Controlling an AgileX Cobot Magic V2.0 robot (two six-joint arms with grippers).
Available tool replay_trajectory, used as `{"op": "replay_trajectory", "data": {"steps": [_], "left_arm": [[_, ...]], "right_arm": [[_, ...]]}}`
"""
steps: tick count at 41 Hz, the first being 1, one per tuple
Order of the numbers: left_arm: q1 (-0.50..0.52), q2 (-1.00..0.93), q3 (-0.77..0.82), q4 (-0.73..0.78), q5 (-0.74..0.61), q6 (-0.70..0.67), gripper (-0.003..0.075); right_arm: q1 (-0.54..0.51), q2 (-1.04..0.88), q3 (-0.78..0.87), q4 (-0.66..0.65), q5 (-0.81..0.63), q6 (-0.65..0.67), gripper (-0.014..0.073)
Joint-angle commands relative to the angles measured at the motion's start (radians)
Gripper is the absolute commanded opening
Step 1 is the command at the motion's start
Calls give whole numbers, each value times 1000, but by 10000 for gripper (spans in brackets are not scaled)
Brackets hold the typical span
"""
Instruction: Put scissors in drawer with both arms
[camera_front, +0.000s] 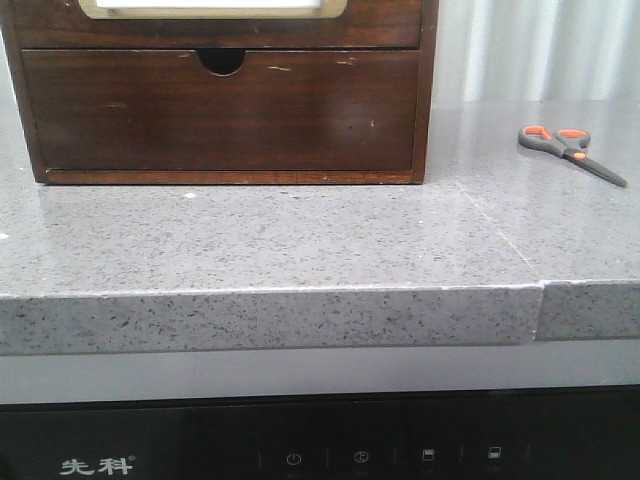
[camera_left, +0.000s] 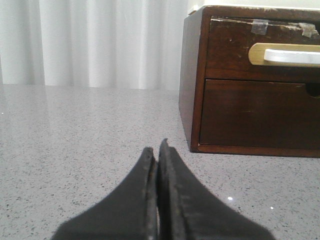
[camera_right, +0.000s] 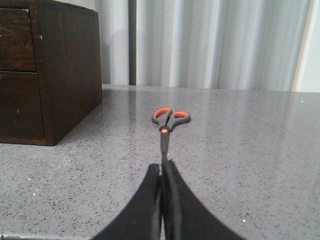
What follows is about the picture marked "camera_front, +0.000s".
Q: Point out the white corrugated back panel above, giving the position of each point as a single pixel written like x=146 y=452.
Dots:
x=536 y=51

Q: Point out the wooden drawer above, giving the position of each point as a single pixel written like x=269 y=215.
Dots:
x=63 y=24
x=281 y=110

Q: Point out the dark wooden drawer cabinet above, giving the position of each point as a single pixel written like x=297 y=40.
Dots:
x=225 y=61

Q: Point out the black appliance control panel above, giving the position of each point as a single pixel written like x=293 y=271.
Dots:
x=548 y=433

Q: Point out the grey orange scissors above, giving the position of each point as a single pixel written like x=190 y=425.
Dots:
x=570 y=145

